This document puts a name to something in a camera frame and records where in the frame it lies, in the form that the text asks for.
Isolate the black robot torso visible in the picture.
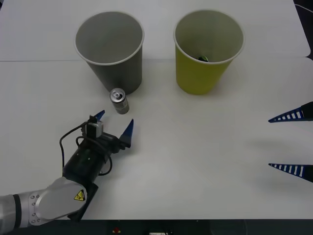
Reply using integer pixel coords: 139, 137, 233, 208
80, 218, 313, 235

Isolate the silver grey drink can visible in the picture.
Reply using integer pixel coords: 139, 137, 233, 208
109, 87, 130, 115

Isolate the yellow-green plastic waste bin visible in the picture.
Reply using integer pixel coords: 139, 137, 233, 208
173, 9, 246, 95

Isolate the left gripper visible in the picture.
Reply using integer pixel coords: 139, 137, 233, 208
93, 110, 135, 158

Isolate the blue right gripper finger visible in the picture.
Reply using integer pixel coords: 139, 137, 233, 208
268, 101, 313, 123
268, 163, 313, 184

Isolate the grey plastic waste bin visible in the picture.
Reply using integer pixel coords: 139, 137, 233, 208
74, 11, 145, 96

